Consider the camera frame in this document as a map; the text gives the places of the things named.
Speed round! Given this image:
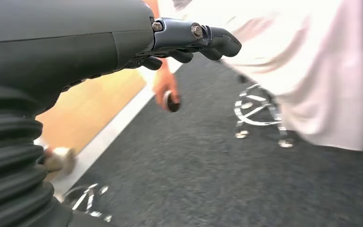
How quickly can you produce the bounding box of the dark round object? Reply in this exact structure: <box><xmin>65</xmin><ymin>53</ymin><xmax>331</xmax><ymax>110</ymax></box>
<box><xmin>163</xmin><ymin>90</ymin><xmax>182</xmax><ymax>113</ymax></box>

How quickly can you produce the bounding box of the person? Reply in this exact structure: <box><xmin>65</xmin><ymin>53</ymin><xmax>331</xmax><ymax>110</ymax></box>
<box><xmin>138</xmin><ymin>0</ymin><xmax>363</xmax><ymax>152</ymax></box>

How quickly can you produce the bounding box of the white shoe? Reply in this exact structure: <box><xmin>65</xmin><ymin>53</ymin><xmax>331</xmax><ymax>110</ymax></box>
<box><xmin>43</xmin><ymin>146</ymin><xmax>76</xmax><ymax>175</ymax></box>

